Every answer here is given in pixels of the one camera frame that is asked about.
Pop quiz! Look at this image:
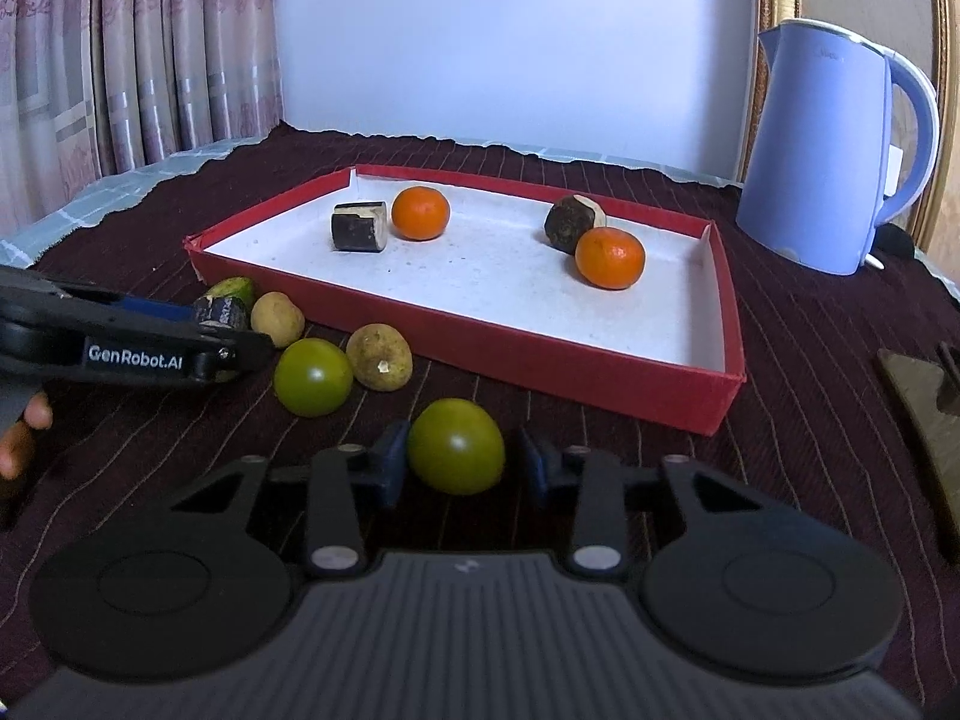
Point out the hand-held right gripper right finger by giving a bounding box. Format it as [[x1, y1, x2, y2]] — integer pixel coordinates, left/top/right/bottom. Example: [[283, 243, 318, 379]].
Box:
[[519, 429, 758, 580]]

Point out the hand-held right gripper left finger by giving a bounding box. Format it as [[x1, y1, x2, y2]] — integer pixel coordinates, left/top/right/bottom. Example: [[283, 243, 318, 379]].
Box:
[[176, 421, 410, 578]]

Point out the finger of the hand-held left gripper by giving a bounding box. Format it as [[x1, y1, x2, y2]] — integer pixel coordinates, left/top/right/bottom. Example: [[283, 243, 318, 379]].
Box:
[[0, 265, 197, 323], [187, 330, 275, 385]]

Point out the dark sugarcane piece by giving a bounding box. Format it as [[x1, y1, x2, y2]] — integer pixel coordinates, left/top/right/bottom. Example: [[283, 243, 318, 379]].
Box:
[[193, 295, 252, 332], [331, 201, 388, 253]]

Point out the yellow-brown round fruit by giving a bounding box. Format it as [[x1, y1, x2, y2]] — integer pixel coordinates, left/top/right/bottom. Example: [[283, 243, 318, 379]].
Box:
[[250, 292, 306, 350], [346, 323, 414, 392]]

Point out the green round fruit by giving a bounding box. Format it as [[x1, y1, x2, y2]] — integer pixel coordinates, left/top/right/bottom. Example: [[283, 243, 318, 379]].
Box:
[[407, 398, 506, 497], [273, 338, 355, 419]]

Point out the red cardboard box tray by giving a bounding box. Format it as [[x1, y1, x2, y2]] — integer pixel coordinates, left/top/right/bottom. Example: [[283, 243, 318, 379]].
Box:
[[184, 163, 749, 437]]

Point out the orange tangerine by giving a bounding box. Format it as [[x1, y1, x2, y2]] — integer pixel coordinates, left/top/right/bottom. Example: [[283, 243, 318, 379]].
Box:
[[575, 226, 647, 291], [391, 187, 451, 242]]

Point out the dark round chestnut piece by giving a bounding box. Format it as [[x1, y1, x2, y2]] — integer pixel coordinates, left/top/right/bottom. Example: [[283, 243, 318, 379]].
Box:
[[544, 194, 607, 250]]

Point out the person's left hand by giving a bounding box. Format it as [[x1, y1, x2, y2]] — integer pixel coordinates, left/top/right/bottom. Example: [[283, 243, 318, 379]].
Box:
[[0, 392, 55, 481]]

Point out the pink patterned curtain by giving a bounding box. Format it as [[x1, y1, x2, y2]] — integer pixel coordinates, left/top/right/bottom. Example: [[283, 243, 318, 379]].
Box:
[[0, 0, 284, 245]]

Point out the dark red striped tablecloth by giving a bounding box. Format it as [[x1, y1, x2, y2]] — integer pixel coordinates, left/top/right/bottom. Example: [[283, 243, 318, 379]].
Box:
[[0, 122, 960, 713]]

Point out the dark phone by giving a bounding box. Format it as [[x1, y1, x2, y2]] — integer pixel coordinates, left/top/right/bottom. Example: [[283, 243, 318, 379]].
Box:
[[877, 349, 960, 565]]

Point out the white backdrop board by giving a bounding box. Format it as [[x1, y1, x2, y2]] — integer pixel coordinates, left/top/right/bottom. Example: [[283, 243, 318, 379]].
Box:
[[274, 0, 766, 185]]

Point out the blue electric kettle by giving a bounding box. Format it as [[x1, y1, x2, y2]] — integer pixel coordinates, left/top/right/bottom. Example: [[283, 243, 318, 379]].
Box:
[[735, 17, 941, 277]]

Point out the small black object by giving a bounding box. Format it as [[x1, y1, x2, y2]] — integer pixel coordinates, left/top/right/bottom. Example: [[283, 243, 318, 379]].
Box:
[[876, 223, 917, 257]]

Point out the dark reflective flat object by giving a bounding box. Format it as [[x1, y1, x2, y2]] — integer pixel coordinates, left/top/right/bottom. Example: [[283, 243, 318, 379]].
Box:
[[937, 341, 960, 417]]

